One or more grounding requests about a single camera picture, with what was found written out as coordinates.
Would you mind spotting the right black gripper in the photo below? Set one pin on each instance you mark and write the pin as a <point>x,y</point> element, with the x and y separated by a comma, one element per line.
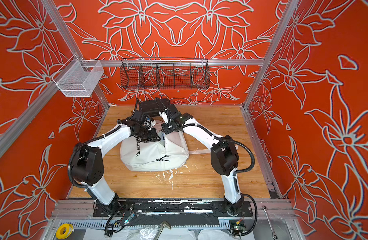
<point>164,130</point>

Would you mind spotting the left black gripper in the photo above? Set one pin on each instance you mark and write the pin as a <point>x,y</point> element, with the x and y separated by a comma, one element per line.
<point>152,137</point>

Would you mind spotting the white student backpack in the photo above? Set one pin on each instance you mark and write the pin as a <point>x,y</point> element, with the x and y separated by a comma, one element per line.
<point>171,152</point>

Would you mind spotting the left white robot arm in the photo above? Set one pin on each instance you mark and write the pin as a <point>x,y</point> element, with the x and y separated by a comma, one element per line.
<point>86,168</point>

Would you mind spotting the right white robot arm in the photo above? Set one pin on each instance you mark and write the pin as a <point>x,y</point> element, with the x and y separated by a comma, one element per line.
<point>224,159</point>

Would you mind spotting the black plastic case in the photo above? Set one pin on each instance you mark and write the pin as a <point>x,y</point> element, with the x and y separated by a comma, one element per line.
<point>152,108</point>

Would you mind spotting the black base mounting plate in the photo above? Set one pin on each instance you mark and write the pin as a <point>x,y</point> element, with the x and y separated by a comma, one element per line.
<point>217,207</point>

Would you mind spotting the yellow tape roll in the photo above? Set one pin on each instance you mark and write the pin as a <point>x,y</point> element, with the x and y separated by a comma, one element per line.
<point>64,231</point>

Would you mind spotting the small green circuit board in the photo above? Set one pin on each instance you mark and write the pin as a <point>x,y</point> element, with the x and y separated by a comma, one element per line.
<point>237,230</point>

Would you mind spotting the steel wrench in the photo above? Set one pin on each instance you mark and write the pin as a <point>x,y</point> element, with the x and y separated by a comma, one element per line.
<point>274,235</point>

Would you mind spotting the black wire wall basket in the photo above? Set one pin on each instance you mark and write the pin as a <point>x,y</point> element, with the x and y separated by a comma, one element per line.
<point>170,74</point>

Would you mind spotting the white wire mesh basket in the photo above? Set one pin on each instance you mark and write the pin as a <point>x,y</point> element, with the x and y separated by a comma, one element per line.
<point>78,78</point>

